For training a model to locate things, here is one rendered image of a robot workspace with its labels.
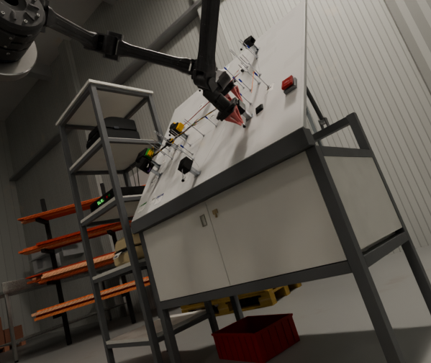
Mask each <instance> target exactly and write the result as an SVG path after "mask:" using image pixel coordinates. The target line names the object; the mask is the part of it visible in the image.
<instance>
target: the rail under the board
mask: <svg viewBox="0 0 431 363"><path fill-rule="evenodd" d="M313 145H316V143H315V142H314V138H313V136H312V133H311V131H310V129H308V128H307V129H306V128H301V129H299V130H297V131H296V132H294V133H292V134H290V135H288V136H286V137H285V138H283V139H281V140H279V141H278V142H276V143H274V144H272V145H270V146H268V147H267V148H265V149H263V150H261V151H259V152H258V153H256V154H254V155H252V156H251V157H249V158H246V159H245V160H244V161H241V162H239V163H238V164H236V165H234V166H233V167H231V168H229V169H227V170H226V171H223V172H222V173H220V174H218V175H216V176H215V177H213V178H211V179H209V180H208V181H206V182H204V183H202V184H200V185H199V186H197V187H195V188H193V189H191V190H189V191H188V192H186V193H184V194H182V195H181V196H179V197H177V198H175V199H174V200H171V201H170V202H168V203H166V204H164V205H163V206H161V207H159V208H158V209H156V210H153V211H152V212H150V213H148V214H146V215H145V216H143V217H141V218H139V219H138V220H136V221H134V222H132V223H130V225H131V229H132V234H136V233H141V232H143V231H145V230H147V229H149V228H151V227H153V226H155V225H157V224H159V223H161V222H163V221H165V220H167V219H169V218H171V217H173V216H175V215H177V214H179V213H181V212H183V211H185V210H187V209H189V208H191V207H193V206H195V205H197V204H199V203H201V202H203V201H205V200H207V199H209V198H211V197H213V196H215V195H217V194H219V193H221V192H223V191H225V190H227V189H229V188H231V187H233V186H235V185H237V184H239V183H241V182H243V181H245V180H247V179H249V178H251V177H253V176H255V175H257V174H259V173H261V172H263V171H265V170H267V169H269V168H271V167H273V166H275V165H277V164H279V163H281V162H283V161H285V160H287V159H289V158H291V157H293V156H295V155H297V154H299V153H301V152H303V151H305V150H306V149H308V148H310V147H312V146H313Z"/></svg>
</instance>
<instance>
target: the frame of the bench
mask: <svg viewBox="0 0 431 363"><path fill-rule="evenodd" d="M305 151H306V153H307V156H308V159H309V162H310V164H311V166H312V169H313V172H314V175H315V176H316V179H317V182H318V185H319V188H320V190H321V192H322V195H323V197H324V199H325V203H326V205H327V208H328V210H329V213H330V216H331V218H332V221H333V223H334V226H335V229H336V231H337V234H338V236H339V239H340V242H341V244H342V247H343V249H344V252H345V255H346V257H347V259H348V260H345V261H339V262H335V263H332V264H326V265H322V266H316V267H313V268H309V269H303V270H300V271H296V272H290V273H287V274H281V275H278V276H274V277H268V278H265V279H259V280H255V281H252V282H246V283H242V284H236V285H233V286H229V287H223V288H219V289H215V290H210V291H206V292H200V293H196V294H193V295H187V296H183V297H177V298H174V299H170V300H164V301H160V298H159V295H158V290H157V287H156V283H155V278H154V275H153V270H152V267H151V263H150V258H149V255H148V250H147V247H146V244H145V239H144V235H143V232H141V233H139V236H140V241H141V244H142V249H143V253H144V256H145V261H146V264H147V268H148V273H149V276H150V281H151V285H152V288H153V293H154V296H155V301H156V305H157V308H158V313H159V316H160V322H161V325H162V328H163V333H164V336H165V342H166V345H167V348H168V353H169V357H170V360H171V363H181V358H180V354H179V351H178V346H177V343H176V337H175V335H174V332H173V326H172V323H171V318H170V315H169V312H168V308H174V307H178V306H182V305H190V304H194V303H200V302H205V301H209V300H216V299H220V298H223V297H230V301H231V304H232V308H233V311H234V314H235V318H236V321H238V320H240V319H242V318H244V315H243V313H242V309H241V306H240V302H239V299H238V295H241V294H245V293H250V292H257V291H261V290H267V289H272V288H276V287H283V286H286V285H290V284H298V283H302V282H308V281H313V280H317V279H324V278H328V277H335V276H339V275H343V274H349V273H353V276H354V277H355V280H356V283H357V285H358V289H359V290H360V293H361V296H362V298H363V301H364V303H365V306H366V309H367V311H368V314H369V316H370V319H371V322H372V324H373V327H374V330H375V332H376V335H377V337H378V340H379V343H380V345H381V348H382V350H383V353H384V356H385V357H386V361H387V363H406V362H405V359H404V356H403V354H402V352H401V349H400V347H399V344H398V341H397V340H396V337H395V334H394V331H393V329H392V327H391V324H390V322H389V319H388V316H387V314H386V311H385V309H384V306H383V304H382V302H381V298H380V296H379V294H378V291H377V289H376V286H375V284H374V281H373V278H372V276H371V273H370V271H369V269H368V268H369V267H370V266H371V265H373V264H375V263H376V262H377V261H378V260H380V259H382V258H383V257H385V256H386V255H387V254H389V253H391V252H392V251H393V250H394V249H396V248H398V247H399V246H401V247H402V249H403V251H404V254H405V256H406V258H407V261H408V262H409V265H410V267H411V270H412V272H413V275H414V277H415V279H416V281H417V284H418V286H419V289H420V291H421V293H422V296H423V298H424V300H425V303H426V305H427V308H428V310H429V312H430V315H431V284H430V281H429V279H428V277H427V274H426V272H425V269H424V267H423V265H422V262H421V261H420V258H419V256H418V254H417V251H416V249H415V247H414V244H413V243H412V239H411V238H410V235H409V233H408V230H407V228H406V226H405V224H404V221H403V219H402V217H401V215H400V212H399V210H398V207H397V206H396V203H395V201H394V198H393V196H392V194H391V191H390V189H389V186H388V184H387V183H386V180H385V178H384V175H383V173H382V171H381V168H380V166H379V164H378V161H377V160H376V157H375V155H374V153H373V150H367V149H358V148H341V147H331V146H321V145H313V146H312V147H310V148H308V149H306V150H305ZM324 156H344V157H369V158H373V161H374V163H375V165H376V168H377V169H378V172H379V174H380V176H381V179H382V181H383V183H384V186H385V188H386V191H387V192H388V195H389V197H390V200H391V202H392V205H393V206H394V209H395V211H396V213H397V216H398V218H399V221H400V223H401V226H402V228H400V229H398V230H396V231H395V232H396V233H395V234H393V235H392V236H390V237H388V238H387V239H385V240H383V241H381V242H380V243H377V244H376V245H375V246H372V247H370V248H369V249H367V251H364V252H363V253H362V251H361V249H360V246H359V244H358V241H357V238H356V237H355V234H354V231H353V228H352V226H351V224H350V221H349V219H348V216H347V213H346V211H345V208H344V206H343V203H342V200H341V199H340V195H339V193H338V191H337V188H336V186H335V183H334V181H333V178H332V175H331V173H330V170H329V168H328V166H327V163H326V160H325V157H324Z"/></svg>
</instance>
